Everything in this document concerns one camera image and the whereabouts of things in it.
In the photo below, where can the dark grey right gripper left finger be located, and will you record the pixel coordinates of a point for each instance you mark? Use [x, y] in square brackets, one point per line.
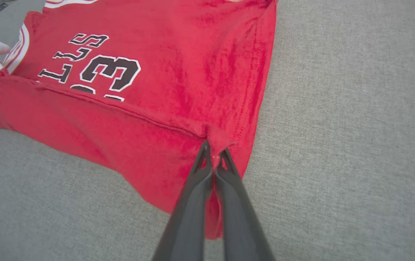
[189, 224]

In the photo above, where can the red white basketball jersey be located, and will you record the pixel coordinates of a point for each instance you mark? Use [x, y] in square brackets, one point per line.
[175, 72]

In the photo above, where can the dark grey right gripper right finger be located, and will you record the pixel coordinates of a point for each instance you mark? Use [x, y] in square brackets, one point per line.
[242, 228]

